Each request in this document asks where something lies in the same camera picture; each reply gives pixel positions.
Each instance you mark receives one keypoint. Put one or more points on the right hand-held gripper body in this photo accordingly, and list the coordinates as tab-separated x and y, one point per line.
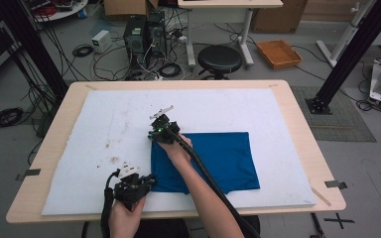
167	130

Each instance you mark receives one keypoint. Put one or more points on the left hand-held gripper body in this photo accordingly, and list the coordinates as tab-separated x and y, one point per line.
129	191

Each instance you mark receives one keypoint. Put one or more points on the blue t-shirt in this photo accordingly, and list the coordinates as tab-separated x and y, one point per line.
228	158

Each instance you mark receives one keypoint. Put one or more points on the person's right hand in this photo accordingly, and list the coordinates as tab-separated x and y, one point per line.
177	152

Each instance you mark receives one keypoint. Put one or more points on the person's left hand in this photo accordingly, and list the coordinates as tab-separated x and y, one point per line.
124	221

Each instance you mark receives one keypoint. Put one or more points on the white felt mat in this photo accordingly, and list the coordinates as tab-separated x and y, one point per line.
119	112

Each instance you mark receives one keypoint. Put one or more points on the person's dark pants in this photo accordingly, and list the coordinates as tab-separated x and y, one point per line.
165	229

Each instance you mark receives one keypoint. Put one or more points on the black round stool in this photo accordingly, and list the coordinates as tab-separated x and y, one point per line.
219	59

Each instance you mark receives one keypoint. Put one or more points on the black computer tower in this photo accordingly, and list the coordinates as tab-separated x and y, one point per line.
156	36
134	43

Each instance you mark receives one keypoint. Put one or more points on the grey tape strip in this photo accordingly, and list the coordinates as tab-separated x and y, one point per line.
29	173
335	184

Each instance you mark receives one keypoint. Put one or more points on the white power supply box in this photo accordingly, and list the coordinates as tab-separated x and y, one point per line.
101	40

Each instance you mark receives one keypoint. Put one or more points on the wooden table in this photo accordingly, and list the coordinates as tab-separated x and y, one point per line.
297	99

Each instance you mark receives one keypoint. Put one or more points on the orange tray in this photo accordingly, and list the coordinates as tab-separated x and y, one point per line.
279	54

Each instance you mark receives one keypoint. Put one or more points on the white desk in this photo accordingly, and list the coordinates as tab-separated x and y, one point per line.
231	3

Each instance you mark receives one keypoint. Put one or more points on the round white table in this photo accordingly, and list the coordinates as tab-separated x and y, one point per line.
59	8

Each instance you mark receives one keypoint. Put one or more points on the large cardboard box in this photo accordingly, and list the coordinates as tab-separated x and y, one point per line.
278	16

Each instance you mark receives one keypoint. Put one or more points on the beige tape strip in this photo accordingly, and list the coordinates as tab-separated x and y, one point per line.
320	196

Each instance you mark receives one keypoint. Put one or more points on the grey floor mat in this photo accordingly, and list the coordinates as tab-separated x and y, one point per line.
344	122

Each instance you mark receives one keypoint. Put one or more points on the black tape cross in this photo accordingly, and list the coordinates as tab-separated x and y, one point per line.
339	220

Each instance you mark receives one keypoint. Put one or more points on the white metal stand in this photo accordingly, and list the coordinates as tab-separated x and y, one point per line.
344	36

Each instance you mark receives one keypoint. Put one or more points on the black frame post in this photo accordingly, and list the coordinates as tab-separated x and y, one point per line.
354	53
33	46

